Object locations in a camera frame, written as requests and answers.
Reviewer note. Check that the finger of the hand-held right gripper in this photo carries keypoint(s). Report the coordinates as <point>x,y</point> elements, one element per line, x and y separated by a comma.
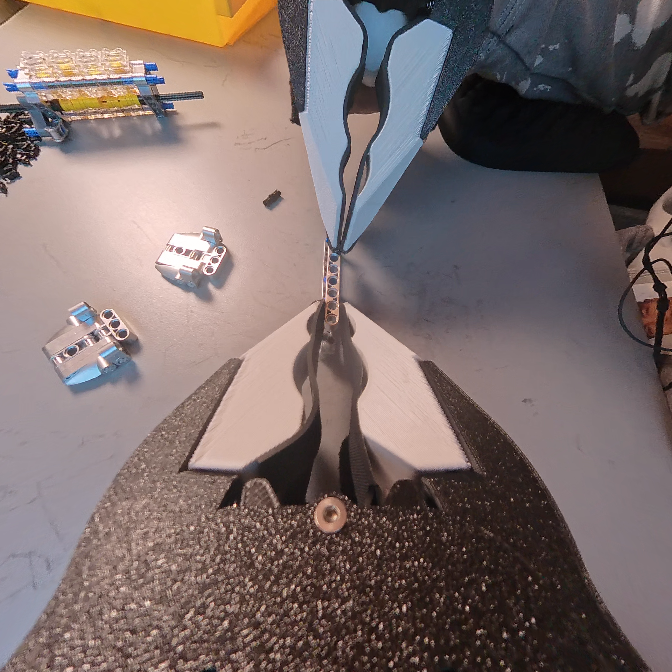
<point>325,105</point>
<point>404,105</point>

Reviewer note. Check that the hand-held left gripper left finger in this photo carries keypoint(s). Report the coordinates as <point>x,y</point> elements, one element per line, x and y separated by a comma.
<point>252,414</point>

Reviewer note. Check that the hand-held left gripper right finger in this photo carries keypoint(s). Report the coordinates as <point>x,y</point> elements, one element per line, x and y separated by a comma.
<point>404,420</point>

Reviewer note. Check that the long grey beam with pins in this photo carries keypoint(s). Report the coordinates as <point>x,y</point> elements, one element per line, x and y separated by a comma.
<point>332,286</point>

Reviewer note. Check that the silver engine block piece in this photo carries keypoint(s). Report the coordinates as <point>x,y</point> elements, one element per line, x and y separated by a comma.
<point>189,257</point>
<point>89,346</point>

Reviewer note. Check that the small black pin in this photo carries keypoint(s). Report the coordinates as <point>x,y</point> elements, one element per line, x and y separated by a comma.
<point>272,199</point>

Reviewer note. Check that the person's camouflage hoodie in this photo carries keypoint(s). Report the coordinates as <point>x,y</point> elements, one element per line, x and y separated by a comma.
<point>577,47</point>

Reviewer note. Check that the person's black clothing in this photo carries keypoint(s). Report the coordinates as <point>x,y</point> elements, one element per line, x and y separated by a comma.
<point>535,136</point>

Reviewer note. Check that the yellow storage bin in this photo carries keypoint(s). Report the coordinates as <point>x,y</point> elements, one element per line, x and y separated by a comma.
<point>157,15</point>

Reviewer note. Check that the transparent brick assembly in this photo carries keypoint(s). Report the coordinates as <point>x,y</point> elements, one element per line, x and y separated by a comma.
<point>84,84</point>

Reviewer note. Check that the pale patterned cloth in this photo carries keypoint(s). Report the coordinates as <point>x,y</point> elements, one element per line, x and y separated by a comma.
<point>632,241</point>

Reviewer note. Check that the pile of black pins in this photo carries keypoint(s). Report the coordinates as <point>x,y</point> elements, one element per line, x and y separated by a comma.
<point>15,147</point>

